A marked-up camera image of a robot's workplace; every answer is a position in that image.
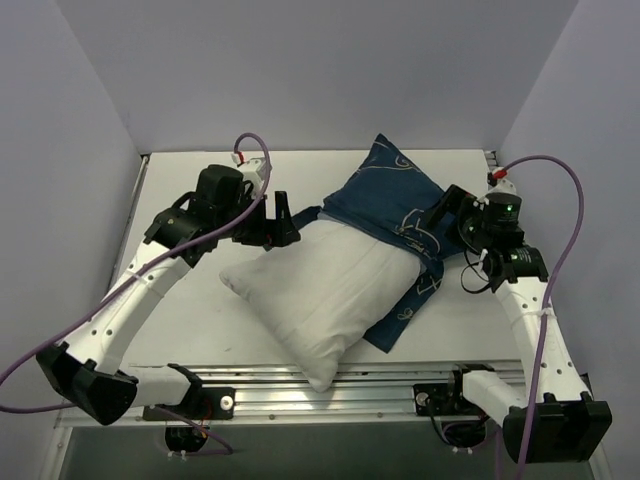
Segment blue patterned pillowcase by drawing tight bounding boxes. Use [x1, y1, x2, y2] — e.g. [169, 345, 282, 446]
[293, 134, 462, 353]

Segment white pillow insert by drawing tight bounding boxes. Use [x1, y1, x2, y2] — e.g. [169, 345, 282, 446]
[219, 220, 421, 392]

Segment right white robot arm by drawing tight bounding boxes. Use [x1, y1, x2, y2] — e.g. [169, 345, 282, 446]
[423, 185, 612, 464]

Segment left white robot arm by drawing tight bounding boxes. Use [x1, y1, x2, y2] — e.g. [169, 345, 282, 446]
[36, 158, 301, 426]

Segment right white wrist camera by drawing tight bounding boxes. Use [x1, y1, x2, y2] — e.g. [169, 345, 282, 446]
[483, 168, 518, 204]

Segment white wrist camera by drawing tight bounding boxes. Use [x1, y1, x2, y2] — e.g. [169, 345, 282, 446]
[231, 153, 271, 190]
[483, 168, 518, 204]

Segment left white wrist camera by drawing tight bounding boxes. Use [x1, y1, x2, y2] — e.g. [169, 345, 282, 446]
[231, 153, 271, 190]

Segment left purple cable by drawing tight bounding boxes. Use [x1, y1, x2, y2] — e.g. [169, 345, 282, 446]
[0, 132, 274, 457]

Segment left aluminium side rail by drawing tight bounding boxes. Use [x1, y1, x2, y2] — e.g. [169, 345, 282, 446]
[104, 153, 151, 294]

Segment aluminium front rail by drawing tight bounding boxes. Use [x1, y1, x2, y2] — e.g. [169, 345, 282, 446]
[63, 361, 530, 426]

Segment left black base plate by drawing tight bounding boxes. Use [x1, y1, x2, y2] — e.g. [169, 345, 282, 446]
[162, 386, 236, 421]

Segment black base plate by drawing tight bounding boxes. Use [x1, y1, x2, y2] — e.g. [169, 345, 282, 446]
[412, 383, 465, 416]
[162, 386, 236, 421]

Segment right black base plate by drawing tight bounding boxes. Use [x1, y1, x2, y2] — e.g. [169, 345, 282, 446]
[412, 383, 465, 416]

